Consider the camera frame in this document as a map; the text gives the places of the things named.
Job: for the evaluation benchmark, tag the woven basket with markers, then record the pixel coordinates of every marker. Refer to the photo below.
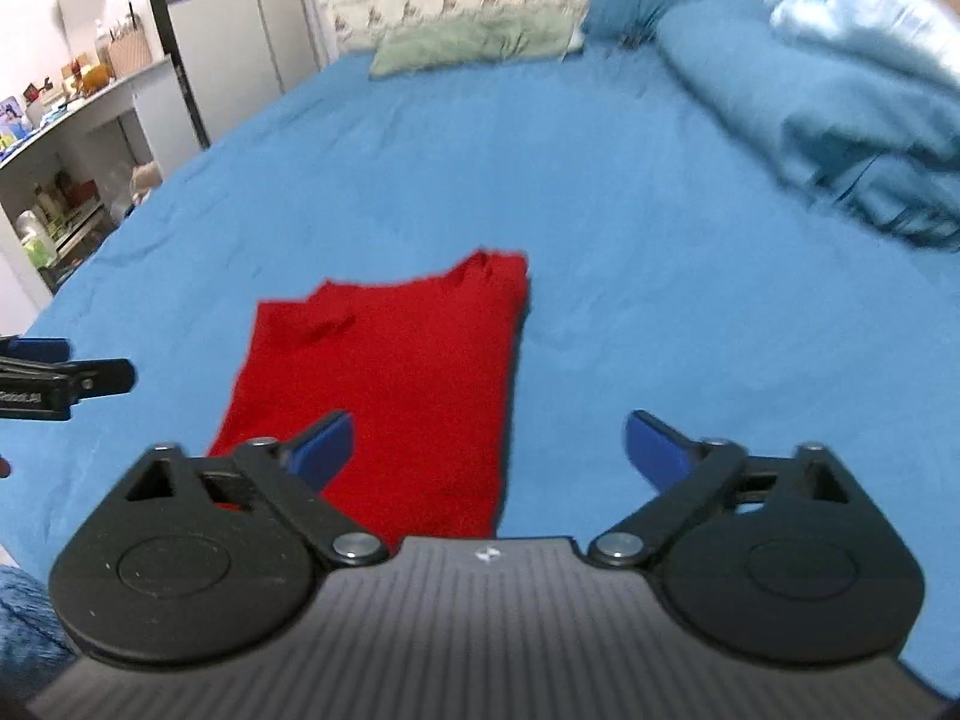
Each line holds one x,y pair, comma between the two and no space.
131,54

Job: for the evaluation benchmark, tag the fluffy blue blanket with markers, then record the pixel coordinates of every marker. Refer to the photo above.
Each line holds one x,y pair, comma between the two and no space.
26,622

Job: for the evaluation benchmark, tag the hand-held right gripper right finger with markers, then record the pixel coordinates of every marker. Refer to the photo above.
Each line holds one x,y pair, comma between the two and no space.
656,450

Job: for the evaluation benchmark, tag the light blue blanket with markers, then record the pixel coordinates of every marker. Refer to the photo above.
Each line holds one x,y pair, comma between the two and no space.
862,7

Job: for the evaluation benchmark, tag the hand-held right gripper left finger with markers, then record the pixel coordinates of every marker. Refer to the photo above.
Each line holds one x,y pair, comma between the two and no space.
322,450

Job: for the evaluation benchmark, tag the white wardrobe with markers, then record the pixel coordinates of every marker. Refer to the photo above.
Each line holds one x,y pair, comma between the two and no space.
240,37

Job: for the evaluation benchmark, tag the green pillow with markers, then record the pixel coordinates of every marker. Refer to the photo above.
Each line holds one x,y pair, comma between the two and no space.
472,41

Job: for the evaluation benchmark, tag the blue duvet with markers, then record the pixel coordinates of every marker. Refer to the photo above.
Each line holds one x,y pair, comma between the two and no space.
787,105

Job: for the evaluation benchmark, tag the bed with blue sheet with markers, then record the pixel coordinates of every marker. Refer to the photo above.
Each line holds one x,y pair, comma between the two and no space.
675,300

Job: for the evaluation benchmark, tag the white shelf with clutter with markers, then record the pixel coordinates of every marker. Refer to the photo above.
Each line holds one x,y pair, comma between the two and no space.
82,116

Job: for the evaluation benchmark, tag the red knit sweater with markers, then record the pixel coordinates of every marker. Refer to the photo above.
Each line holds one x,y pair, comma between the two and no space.
390,390

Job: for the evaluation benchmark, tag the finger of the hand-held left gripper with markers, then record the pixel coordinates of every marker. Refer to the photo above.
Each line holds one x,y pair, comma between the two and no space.
90,376
34,349

